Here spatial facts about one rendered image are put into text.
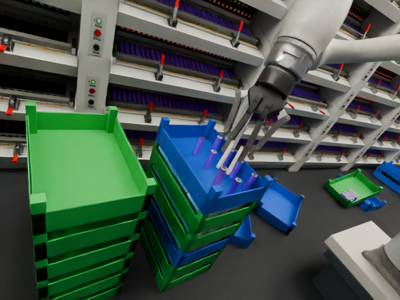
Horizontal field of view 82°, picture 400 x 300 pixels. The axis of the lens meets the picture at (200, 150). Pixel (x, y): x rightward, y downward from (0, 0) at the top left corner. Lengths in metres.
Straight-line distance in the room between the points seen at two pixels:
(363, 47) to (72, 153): 0.74
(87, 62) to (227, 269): 0.90
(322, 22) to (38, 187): 0.61
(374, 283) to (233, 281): 0.47
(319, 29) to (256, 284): 0.87
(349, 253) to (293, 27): 0.82
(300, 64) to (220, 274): 0.77
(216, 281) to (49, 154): 0.70
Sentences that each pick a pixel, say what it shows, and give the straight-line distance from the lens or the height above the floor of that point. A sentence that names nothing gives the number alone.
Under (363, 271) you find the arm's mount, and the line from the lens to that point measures 1.06.
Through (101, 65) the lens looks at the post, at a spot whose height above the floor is 0.50.
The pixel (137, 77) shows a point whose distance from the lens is 0.90.
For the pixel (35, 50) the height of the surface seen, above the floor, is 0.50.
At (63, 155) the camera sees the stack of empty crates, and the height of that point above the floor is 0.40.
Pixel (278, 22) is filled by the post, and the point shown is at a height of 0.82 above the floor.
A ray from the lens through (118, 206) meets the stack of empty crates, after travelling 0.47.
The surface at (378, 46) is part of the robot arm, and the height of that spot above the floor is 0.84.
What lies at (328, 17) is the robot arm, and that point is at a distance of 0.54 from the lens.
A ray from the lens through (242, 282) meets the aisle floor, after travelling 1.01.
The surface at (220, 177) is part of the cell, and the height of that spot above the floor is 0.49.
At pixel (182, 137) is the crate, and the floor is 0.41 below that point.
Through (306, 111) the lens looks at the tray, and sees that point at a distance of 1.47.
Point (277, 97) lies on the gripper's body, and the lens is 0.51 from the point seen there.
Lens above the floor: 0.80
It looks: 32 degrees down
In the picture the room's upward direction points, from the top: 23 degrees clockwise
